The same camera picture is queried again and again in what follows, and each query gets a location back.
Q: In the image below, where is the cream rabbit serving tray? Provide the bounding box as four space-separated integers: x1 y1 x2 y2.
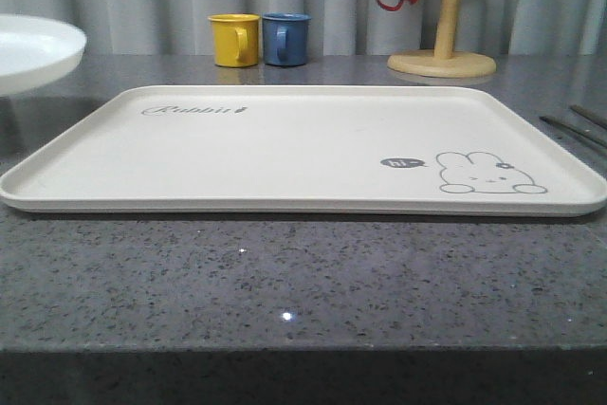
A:
1 85 606 216

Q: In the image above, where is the blue enamel mug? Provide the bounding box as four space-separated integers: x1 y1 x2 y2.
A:
262 12 311 66

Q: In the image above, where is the white round plate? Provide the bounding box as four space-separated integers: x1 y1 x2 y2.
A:
1 14 87 96

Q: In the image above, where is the wooden mug tree stand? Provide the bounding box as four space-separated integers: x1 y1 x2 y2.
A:
387 0 496 78

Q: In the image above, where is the yellow enamel mug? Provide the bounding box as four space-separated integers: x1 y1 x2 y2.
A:
208 13 260 67

